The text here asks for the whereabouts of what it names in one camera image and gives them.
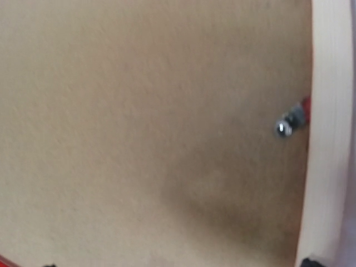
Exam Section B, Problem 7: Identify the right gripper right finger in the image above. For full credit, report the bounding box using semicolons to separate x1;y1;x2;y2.
301;258;323;267

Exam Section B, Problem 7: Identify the red wooden picture frame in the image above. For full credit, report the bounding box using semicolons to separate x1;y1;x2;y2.
0;0;354;267

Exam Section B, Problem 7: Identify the metal turn clip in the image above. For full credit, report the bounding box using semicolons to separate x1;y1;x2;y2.
274;96;311;138

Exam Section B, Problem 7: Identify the brown backing board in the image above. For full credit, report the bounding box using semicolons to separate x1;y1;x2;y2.
0;0;314;267

